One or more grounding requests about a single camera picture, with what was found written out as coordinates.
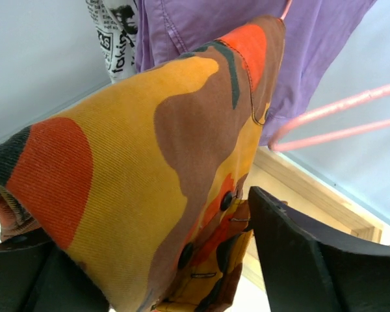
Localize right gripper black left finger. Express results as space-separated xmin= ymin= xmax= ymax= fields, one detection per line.
xmin=0 ymin=233 xmax=110 ymax=311

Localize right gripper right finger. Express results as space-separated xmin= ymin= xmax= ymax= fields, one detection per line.
xmin=248 ymin=187 xmax=390 ymax=311

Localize pink wire hanger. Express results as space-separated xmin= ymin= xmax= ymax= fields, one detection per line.
xmin=268 ymin=1 xmax=390 ymax=152

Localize orange camouflage trousers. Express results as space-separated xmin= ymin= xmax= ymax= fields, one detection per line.
xmin=0 ymin=16 xmax=285 ymax=311

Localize purple trousers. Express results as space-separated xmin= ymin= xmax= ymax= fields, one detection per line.
xmin=133 ymin=0 xmax=378 ymax=147

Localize newspaper print trousers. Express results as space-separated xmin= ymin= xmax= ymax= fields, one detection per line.
xmin=86 ymin=0 xmax=138 ymax=84

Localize wooden clothes rack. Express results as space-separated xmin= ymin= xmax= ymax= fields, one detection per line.
xmin=240 ymin=146 xmax=390 ymax=293

